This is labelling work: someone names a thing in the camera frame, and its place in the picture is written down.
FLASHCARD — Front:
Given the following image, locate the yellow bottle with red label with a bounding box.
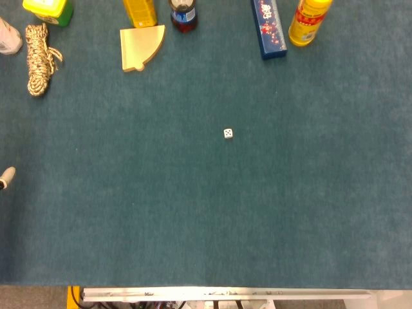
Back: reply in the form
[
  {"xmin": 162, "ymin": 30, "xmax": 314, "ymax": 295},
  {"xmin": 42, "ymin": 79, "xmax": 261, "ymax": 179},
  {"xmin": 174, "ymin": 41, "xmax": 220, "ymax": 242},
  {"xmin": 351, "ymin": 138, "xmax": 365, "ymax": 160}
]
[{"xmin": 288, "ymin": 0, "xmax": 333, "ymax": 48}]

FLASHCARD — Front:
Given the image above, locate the white plastic bottle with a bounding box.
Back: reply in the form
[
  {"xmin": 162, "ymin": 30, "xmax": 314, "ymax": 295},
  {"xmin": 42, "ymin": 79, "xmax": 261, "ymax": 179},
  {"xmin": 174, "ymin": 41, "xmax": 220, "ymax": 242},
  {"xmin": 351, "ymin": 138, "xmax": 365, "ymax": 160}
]
[{"xmin": 0, "ymin": 17, "xmax": 24, "ymax": 55}]

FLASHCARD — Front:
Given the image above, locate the aluminium frame rail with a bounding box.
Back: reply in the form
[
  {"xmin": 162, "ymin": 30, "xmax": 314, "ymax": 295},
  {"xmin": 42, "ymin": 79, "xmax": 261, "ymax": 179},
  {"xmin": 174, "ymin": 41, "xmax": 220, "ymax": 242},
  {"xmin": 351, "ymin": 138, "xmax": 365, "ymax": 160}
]
[{"xmin": 80, "ymin": 286, "xmax": 377, "ymax": 303}]

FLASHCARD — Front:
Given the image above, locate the teal felt table mat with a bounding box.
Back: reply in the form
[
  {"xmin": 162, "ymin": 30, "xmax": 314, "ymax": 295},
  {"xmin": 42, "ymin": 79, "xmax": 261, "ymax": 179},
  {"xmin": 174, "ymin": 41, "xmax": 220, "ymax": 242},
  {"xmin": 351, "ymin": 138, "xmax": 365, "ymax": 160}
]
[{"xmin": 0, "ymin": 0, "xmax": 412, "ymax": 290}]

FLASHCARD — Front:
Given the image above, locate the black cable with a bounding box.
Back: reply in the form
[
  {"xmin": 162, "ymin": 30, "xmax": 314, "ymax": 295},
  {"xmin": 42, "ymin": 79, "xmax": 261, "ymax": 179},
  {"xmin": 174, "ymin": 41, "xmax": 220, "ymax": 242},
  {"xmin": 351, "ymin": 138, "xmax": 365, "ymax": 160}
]
[{"xmin": 70, "ymin": 285, "xmax": 85, "ymax": 309}]

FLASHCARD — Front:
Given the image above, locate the green box with yellow lid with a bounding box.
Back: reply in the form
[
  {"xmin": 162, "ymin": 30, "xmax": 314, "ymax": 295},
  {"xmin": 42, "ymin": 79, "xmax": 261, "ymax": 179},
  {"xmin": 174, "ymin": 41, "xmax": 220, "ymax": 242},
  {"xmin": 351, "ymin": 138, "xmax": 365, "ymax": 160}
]
[{"xmin": 22, "ymin": 0, "xmax": 75, "ymax": 27}]

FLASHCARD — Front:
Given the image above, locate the coiled brown white rope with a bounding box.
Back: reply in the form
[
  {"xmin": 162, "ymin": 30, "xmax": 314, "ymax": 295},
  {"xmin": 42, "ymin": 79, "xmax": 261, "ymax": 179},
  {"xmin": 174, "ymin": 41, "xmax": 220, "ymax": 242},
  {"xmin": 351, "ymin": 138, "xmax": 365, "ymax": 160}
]
[{"xmin": 24, "ymin": 23, "xmax": 64, "ymax": 98}]

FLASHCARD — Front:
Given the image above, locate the quarter-round wooden block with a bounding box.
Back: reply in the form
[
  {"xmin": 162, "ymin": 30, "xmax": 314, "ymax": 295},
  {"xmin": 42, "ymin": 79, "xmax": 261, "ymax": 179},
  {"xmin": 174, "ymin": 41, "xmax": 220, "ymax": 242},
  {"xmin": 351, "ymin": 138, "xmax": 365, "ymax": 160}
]
[{"xmin": 119, "ymin": 24, "xmax": 166, "ymax": 73}]

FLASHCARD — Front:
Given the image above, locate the dark cola bottle blue label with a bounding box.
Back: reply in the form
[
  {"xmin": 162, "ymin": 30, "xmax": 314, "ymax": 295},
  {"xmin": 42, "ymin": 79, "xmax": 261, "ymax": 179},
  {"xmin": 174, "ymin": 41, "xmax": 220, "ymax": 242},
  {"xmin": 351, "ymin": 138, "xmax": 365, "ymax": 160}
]
[{"xmin": 168, "ymin": 0, "xmax": 198, "ymax": 33}]

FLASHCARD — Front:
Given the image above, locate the yellow drink carton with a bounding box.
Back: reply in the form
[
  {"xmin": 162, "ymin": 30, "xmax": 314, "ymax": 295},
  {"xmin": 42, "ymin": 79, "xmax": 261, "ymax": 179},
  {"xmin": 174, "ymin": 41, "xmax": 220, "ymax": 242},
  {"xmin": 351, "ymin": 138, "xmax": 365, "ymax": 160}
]
[{"xmin": 122, "ymin": 0, "xmax": 158, "ymax": 28}]

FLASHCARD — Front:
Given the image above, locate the long blue printed box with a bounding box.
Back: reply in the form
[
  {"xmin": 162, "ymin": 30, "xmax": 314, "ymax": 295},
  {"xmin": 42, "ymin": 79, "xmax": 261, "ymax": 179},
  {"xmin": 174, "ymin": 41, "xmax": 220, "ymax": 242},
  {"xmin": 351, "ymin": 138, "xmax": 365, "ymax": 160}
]
[{"xmin": 250, "ymin": 0, "xmax": 288, "ymax": 61}]

